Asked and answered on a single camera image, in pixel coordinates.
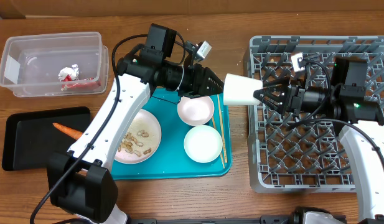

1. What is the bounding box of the wooden chopstick right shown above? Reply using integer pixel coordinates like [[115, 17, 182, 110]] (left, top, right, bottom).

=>
[[217, 94, 228, 164]]

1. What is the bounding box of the white plate with peanuts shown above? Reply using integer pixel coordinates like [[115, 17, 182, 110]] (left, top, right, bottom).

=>
[[115, 110, 162, 164]]

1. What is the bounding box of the red foil wrapper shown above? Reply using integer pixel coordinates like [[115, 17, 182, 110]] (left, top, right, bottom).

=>
[[58, 64, 95, 91]]

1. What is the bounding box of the clear plastic bin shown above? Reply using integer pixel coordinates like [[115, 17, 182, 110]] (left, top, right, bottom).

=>
[[0, 32, 109, 97]]

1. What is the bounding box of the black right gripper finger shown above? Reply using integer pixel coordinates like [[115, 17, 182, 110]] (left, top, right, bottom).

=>
[[263, 77, 290, 88], [253, 88, 286, 114]]

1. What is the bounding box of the wooden chopstick left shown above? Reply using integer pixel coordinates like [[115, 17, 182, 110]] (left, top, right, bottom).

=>
[[211, 116, 225, 169]]

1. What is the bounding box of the black tray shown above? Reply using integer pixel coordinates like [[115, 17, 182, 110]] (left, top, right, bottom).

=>
[[2, 106, 91, 171]]

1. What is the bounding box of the orange carrot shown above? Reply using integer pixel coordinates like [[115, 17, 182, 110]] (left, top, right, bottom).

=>
[[53, 123, 83, 140]]

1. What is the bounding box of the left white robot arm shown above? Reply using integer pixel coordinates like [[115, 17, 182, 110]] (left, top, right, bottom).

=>
[[44, 24, 266, 223]]

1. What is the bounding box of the small white cup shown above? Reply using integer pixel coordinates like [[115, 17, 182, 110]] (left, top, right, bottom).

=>
[[223, 73, 263, 106]]

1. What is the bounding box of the teal plastic tray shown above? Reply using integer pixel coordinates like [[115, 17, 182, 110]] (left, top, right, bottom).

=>
[[111, 89, 232, 180]]

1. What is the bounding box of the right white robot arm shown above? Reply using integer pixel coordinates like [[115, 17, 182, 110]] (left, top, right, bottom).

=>
[[253, 55, 384, 223]]

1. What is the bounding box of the white bowl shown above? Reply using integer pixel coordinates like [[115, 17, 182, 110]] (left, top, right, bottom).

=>
[[184, 125, 219, 164], [177, 96, 215, 126]]

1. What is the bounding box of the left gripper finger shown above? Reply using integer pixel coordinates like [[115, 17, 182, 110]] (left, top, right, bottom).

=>
[[205, 84, 224, 96], [205, 67, 224, 86]]

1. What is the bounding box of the wooden chopstick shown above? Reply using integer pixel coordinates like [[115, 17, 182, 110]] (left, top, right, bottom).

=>
[[217, 94, 228, 164], [211, 116, 225, 169]]

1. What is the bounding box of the grey dish rack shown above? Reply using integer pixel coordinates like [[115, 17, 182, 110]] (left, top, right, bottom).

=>
[[243, 35, 384, 193]]

